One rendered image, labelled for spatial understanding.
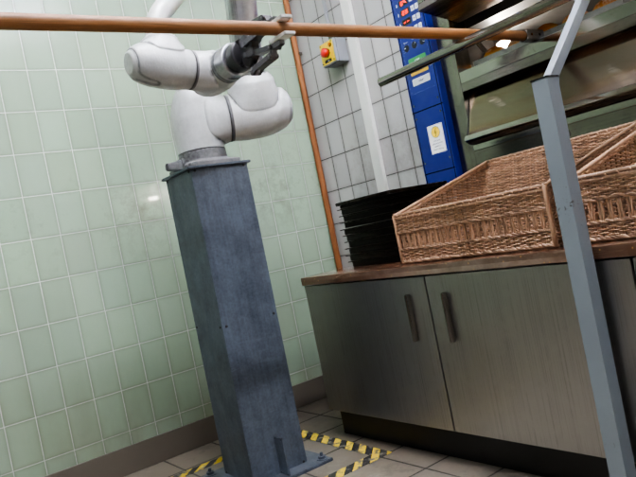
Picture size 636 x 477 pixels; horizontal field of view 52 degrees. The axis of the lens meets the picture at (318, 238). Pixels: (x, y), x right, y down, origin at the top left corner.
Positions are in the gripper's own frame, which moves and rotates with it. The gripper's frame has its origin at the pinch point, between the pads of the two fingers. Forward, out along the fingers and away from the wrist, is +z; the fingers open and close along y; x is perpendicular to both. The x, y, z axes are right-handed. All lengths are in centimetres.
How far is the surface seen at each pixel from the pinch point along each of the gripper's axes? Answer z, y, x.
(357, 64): -79, -17, -94
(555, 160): 39, 42, -35
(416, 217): -15, 48, -47
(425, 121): -47, 14, -93
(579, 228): 42, 57, -36
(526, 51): -2, 4, -95
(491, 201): 13, 48, -45
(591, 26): 21, 4, -95
